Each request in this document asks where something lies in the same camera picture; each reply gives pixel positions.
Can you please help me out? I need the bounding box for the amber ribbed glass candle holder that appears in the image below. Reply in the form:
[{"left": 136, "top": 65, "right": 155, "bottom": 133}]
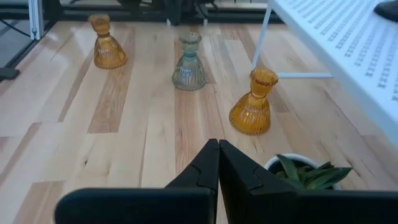
[
  {"left": 228, "top": 67, "right": 279, "bottom": 136},
  {"left": 88, "top": 14, "right": 129, "bottom": 70}
]

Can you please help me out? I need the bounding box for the clear ribbed glass candle holder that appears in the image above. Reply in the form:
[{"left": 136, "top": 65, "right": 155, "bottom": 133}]
[{"left": 171, "top": 32, "right": 207, "bottom": 91}]

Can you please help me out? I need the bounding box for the white pot with green plant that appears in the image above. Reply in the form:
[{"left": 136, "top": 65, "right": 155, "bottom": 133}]
[{"left": 264, "top": 152, "right": 354, "bottom": 191}]

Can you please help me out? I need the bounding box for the white metal post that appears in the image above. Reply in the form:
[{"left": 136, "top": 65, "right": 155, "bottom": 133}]
[{"left": 27, "top": 0, "right": 45, "bottom": 40}]

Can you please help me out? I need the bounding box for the white perforated metal shelf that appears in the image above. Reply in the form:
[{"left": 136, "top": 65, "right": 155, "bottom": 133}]
[{"left": 250, "top": 0, "right": 398, "bottom": 149}]

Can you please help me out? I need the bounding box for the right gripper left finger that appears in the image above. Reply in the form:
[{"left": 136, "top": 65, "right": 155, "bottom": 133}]
[{"left": 164, "top": 138, "right": 221, "bottom": 192}]

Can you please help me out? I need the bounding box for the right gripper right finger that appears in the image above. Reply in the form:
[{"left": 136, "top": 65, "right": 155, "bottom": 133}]
[{"left": 219, "top": 139, "right": 299, "bottom": 224}]

